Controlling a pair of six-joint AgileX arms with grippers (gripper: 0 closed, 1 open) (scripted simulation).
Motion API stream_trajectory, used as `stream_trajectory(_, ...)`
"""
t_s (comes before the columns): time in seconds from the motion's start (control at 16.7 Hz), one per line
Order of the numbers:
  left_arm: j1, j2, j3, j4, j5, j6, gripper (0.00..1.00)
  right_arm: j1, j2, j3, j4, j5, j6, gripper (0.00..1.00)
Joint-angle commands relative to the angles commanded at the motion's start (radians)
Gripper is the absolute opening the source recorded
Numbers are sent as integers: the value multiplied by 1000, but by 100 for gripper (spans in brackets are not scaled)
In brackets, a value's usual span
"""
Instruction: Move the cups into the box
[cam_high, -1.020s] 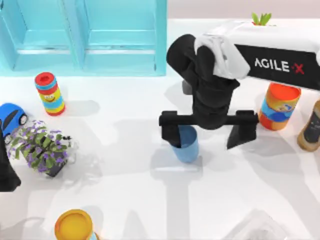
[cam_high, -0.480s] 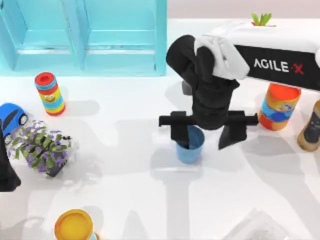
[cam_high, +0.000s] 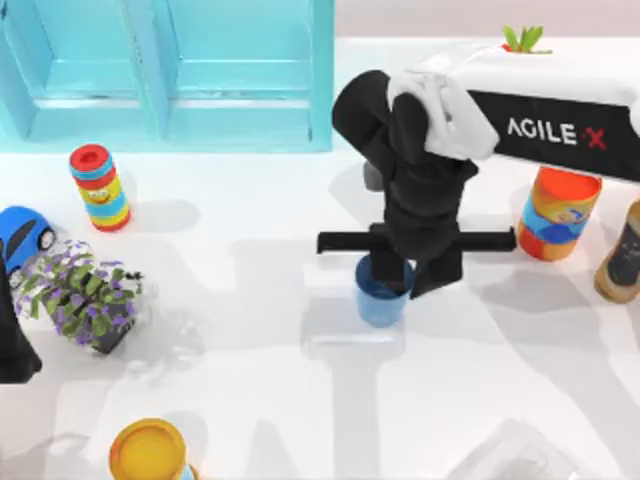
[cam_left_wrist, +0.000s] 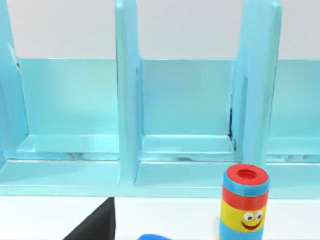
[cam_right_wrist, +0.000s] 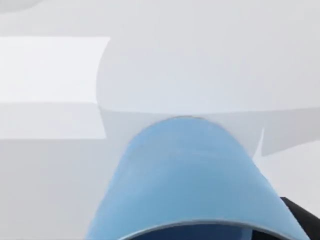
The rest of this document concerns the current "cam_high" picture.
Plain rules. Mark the light blue rack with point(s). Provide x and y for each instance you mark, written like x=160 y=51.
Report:
x=235 y=75

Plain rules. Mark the brown bottle with dark label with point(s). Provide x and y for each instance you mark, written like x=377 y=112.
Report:
x=622 y=265

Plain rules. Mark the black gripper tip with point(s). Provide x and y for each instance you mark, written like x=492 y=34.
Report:
x=12 y=345

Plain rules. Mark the yellow lidded can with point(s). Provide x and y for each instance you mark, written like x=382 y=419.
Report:
x=147 y=452

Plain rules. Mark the blue cup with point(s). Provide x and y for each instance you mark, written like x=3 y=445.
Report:
x=381 y=307

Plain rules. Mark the green plant in white pot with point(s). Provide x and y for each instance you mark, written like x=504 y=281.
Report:
x=522 y=39

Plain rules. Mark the red blue yellow striped can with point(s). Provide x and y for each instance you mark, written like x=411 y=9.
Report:
x=102 y=192

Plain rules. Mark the blue toy car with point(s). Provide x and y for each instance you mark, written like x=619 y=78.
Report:
x=20 y=235

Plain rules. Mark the orange cartoon can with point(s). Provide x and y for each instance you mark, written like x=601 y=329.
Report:
x=555 y=220

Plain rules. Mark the purple flower plant pot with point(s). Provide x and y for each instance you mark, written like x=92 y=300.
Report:
x=82 y=295

